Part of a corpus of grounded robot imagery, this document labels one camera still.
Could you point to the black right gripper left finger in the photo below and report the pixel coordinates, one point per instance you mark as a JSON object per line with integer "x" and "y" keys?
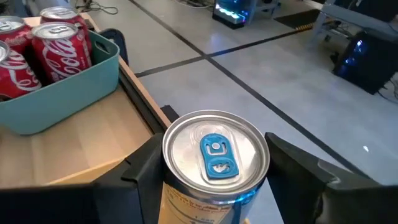
{"x": 77, "y": 205}

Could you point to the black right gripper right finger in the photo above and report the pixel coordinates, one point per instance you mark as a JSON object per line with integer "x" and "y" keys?
{"x": 342, "y": 205}

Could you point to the teal plastic bin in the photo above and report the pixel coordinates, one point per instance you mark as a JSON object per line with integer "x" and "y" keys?
{"x": 62, "y": 102}

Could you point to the black computer tower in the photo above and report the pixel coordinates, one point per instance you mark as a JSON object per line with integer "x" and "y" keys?
{"x": 363, "y": 62}

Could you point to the grey desk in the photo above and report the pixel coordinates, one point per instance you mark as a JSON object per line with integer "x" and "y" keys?
{"x": 357, "y": 15}

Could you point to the computer with blue lights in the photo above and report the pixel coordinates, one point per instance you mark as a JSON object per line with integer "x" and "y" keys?
{"x": 231, "y": 12}

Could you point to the black aluminium table frame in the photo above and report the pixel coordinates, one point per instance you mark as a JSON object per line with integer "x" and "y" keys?
{"x": 136, "y": 105}

